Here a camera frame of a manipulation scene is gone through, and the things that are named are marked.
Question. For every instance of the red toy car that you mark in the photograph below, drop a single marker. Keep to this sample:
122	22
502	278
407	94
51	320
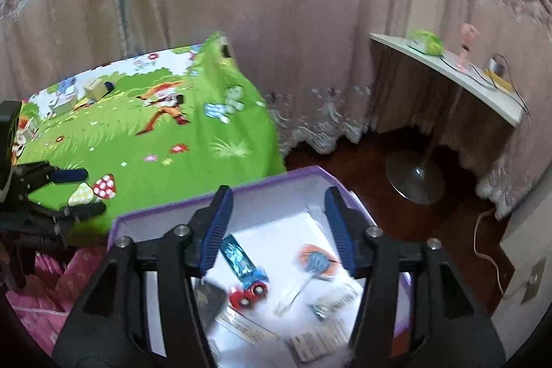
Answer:
241	297

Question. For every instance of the purple storage box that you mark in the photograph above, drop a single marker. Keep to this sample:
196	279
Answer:
280	230

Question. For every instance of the pink handheld fan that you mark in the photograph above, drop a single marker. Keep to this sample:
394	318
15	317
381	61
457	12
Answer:
466	44

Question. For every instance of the blue foil packet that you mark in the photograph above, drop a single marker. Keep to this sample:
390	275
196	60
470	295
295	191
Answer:
236	258

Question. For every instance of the floor stand round base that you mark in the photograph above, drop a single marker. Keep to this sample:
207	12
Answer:
414	178

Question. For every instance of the wall socket plate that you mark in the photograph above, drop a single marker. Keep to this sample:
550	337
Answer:
532	281

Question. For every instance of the white curved shelf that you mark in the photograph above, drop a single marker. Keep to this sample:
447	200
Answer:
453	75

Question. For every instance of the pink quilted bedding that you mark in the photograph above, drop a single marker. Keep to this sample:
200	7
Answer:
51	307

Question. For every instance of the white printed label box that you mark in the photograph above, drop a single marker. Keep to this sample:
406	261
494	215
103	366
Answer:
246	327

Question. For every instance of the white striped label box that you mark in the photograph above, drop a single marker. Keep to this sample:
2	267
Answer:
317	344

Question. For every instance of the beige curtain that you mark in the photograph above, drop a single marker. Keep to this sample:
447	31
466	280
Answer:
280	27

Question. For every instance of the wide flat white box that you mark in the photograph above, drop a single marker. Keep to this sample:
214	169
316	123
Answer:
62	105

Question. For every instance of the small metal cup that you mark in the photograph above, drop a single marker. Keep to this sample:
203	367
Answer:
498	65

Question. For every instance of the green toy telephone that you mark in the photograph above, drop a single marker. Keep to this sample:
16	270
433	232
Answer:
426	41

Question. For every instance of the green cartoon printed blanket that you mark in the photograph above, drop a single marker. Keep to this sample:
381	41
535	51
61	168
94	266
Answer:
129	152

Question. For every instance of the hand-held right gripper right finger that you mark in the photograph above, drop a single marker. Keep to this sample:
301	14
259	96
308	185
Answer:
340	230

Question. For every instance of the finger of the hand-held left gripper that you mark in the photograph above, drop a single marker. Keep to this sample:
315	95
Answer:
82	210
69	175

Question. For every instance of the beige cardboard box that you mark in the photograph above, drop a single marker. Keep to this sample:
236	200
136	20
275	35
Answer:
95	90

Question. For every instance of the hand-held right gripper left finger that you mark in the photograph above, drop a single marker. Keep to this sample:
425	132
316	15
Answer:
215	230

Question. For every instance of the small silver blue packet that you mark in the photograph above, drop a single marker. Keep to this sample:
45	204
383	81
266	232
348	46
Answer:
334	301

